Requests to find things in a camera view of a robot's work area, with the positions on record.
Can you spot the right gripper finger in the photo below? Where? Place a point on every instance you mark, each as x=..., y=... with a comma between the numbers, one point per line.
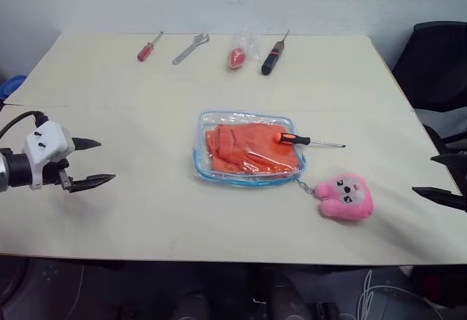
x=447, y=198
x=454, y=159

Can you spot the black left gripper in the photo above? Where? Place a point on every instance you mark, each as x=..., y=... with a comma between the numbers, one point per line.
x=54, y=174

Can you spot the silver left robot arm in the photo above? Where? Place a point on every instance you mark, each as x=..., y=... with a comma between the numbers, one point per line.
x=15, y=170

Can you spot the clear pouch with orange cloth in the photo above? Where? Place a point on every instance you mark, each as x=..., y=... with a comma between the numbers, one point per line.
x=219, y=178

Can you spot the small clear plastic bag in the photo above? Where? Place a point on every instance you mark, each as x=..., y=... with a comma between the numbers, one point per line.
x=251, y=43

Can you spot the black office chair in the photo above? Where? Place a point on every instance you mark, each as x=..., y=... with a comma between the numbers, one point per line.
x=434, y=68

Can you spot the pink plush toy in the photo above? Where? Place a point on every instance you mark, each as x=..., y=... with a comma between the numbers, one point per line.
x=346, y=199

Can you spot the blue plastic container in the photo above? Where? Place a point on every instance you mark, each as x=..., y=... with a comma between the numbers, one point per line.
x=11, y=86

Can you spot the silver adjustable wrench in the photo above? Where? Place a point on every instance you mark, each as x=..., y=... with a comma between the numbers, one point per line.
x=186, y=53

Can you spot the orange and black screwdriver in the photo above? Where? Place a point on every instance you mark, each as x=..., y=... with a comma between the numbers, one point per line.
x=292, y=139

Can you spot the red object in plastic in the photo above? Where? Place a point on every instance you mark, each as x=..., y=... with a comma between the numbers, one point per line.
x=236, y=58

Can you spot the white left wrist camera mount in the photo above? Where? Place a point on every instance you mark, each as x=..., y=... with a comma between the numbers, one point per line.
x=45, y=141

